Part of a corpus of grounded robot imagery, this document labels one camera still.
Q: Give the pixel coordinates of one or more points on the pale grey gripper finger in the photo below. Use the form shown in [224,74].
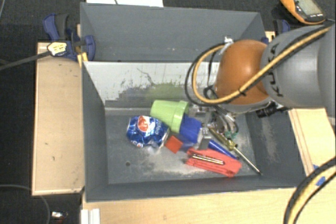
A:
[205,142]

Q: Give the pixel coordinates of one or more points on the blue marker pen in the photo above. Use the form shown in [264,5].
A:
[219,147]

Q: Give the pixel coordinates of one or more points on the metal drill bit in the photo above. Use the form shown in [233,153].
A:
[207,159]

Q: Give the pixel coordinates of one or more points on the blue plastic cup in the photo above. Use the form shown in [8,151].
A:
[191,127]

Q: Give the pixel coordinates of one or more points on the small red block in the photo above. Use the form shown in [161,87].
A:
[173,144]

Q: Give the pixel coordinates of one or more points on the red flat packet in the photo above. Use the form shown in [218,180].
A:
[225,168]

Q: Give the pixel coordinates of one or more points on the light green plastic cup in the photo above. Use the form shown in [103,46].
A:
[168,112]

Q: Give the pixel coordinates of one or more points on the crushed blue drink can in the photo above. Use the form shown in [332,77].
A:
[147,130]

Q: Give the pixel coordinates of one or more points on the grey metal bin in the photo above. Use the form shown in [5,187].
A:
[147,165]

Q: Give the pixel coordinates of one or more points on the pale wood board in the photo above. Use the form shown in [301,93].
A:
[57,118]

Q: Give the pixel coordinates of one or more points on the black cylinder on white bracket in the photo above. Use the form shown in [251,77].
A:
[266,111]

